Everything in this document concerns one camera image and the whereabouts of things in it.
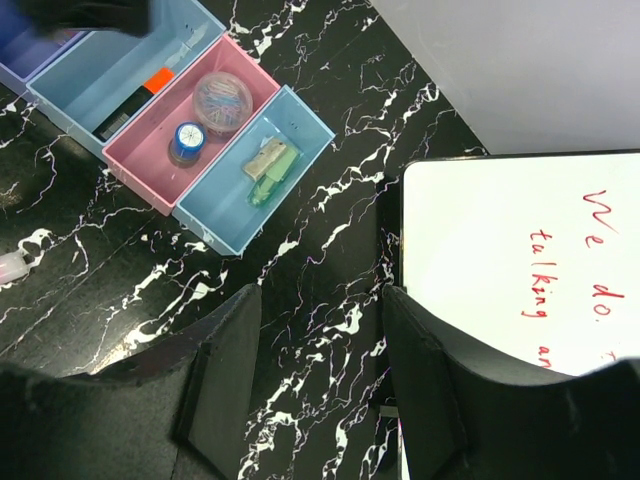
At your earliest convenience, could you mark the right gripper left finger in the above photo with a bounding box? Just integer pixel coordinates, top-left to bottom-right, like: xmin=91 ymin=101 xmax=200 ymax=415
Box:
xmin=1 ymin=285 xmax=262 ymax=479

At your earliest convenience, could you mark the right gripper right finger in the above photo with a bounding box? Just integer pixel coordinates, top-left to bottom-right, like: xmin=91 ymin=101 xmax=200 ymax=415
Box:
xmin=383 ymin=286 xmax=639 ymax=479

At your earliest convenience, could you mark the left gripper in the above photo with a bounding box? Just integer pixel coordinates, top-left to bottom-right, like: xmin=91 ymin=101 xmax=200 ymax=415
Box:
xmin=19 ymin=0 xmax=153 ymax=36

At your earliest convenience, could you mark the orange capped black highlighter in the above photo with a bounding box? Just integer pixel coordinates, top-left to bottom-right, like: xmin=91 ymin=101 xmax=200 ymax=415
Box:
xmin=93 ymin=67 xmax=175 ymax=142

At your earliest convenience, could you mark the light blue plastic bin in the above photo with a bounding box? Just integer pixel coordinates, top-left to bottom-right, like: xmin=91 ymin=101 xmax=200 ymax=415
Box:
xmin=27 ymin=1 xmax=226 ymax=159

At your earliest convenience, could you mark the purple plastic bin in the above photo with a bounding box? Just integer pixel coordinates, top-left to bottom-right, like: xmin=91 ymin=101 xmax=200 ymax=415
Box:
xmin=1 ymin=1 xmax=86 ymax=96

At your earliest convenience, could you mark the grey glitter jar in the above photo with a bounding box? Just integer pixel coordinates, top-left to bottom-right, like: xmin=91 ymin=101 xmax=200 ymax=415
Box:
xmin=192 ymin=71 xmax=253 ymax=136

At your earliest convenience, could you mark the blue capped small bottle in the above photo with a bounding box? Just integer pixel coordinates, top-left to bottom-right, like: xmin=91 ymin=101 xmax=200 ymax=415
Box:
xmin=169 ymin=122 xmax=207 ymax=167

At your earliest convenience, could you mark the green stapler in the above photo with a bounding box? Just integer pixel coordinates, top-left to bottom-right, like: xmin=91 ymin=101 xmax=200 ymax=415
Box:
xmin=248 ymin=144 xmax=300 ymax=207

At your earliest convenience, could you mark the pink highlighter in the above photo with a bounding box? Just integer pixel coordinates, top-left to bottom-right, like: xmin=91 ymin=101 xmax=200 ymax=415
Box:
xmin=0 ymin=250 xmax=37 ymax=286

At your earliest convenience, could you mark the pink plastic bin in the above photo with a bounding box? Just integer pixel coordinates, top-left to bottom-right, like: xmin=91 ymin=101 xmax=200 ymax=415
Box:
xmin=103 ymin=34 xmax=280 ymax=216

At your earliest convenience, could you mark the black marble mat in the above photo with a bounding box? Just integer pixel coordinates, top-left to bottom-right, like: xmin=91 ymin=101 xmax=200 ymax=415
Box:
xmin=1 ymin=1 xmax=482 ymax=479

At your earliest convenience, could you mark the white whiteboard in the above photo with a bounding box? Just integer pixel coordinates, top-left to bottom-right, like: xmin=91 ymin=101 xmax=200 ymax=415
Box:
xmin=398 ymin=152 xmax=639 ymax=377

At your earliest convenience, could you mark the blue plastic bin right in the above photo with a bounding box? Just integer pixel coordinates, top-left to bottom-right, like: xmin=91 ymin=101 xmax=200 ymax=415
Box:
xmin=173 ymin=86 xmax=335 ymax=256

